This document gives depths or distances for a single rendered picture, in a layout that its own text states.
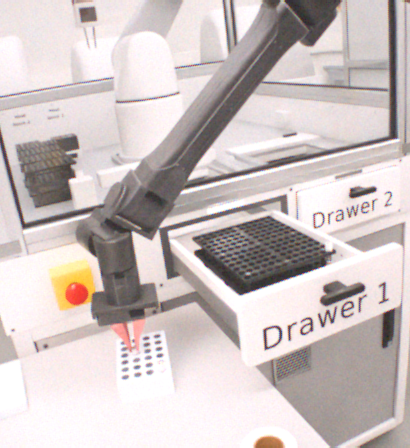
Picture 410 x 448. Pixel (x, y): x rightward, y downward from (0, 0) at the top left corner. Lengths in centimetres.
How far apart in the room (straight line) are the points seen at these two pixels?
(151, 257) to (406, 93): 70
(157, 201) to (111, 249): 10
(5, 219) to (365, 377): 106
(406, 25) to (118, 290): 86
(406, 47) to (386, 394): 99
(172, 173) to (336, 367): 86
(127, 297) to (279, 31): 43
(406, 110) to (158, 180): 72
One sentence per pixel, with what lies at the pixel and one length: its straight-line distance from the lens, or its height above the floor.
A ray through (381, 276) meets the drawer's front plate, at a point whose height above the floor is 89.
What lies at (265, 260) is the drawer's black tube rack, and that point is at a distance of 82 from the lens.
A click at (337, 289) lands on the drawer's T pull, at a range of 70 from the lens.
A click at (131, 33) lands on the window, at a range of 89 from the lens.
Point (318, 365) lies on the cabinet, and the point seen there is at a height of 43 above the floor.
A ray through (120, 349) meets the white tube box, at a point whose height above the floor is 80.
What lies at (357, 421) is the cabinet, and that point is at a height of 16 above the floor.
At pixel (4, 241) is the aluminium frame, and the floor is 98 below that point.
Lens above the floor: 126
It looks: 21 degrees down
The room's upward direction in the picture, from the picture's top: 8 degrees counter-clockwise
